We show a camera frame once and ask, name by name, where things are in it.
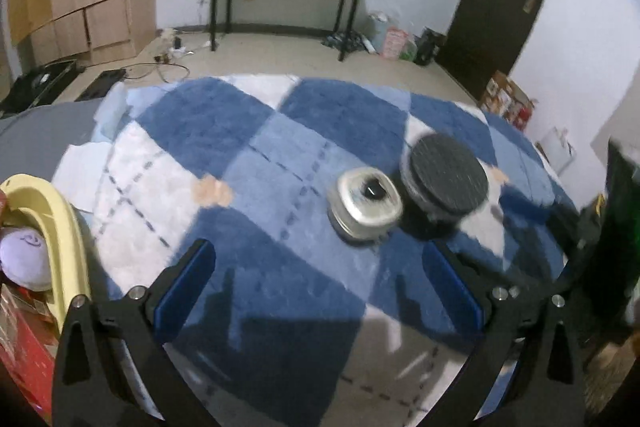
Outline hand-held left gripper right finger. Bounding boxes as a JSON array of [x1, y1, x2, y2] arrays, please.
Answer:
[[422, 239, 586, 427]]

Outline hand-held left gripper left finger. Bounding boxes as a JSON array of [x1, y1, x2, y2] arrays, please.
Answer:
[[51, 238, 217, 427]]

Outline tall black foam cylinder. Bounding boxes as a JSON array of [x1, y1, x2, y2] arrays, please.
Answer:
[[399, 133, 490, 239]]

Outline small tin with heart knob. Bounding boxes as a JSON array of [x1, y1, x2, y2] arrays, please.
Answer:
[[326, 168, 405, 242]]

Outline pale yellow plastic basin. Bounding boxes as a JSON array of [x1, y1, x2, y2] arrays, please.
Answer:
[[0, 174, 93, 333]]

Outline lavender plush ball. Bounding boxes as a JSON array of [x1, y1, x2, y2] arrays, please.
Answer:
[[0, 227, 53, 290]]

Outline large red box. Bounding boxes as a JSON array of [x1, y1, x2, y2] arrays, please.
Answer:
[[0, 287, 56, 423]]

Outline white paper bag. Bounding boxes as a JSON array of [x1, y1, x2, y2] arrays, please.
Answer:
[[535, 127, 576, 175]]

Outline red fire extinguisher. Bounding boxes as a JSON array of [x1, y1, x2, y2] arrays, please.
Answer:
[[515, 99, 535, 132]]

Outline blue checked fleece blanket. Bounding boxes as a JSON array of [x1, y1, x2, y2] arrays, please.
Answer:
[[50, 74, 581, 427]]

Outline printed cardboard box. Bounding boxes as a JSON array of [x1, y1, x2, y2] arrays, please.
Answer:
[[480, 69, 535, 128]]

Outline black case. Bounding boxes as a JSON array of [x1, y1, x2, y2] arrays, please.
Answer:
[[0, 59, 83, 118]]

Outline pink packet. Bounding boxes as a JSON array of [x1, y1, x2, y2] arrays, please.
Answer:
[[382, 27, 410, 58]]

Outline dark cloth pile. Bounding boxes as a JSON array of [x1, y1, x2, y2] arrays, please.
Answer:
[[322, 32, 373, 52]]

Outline white plastic bag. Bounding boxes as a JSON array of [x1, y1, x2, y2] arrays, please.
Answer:
[[366, 11, 392, 50]]

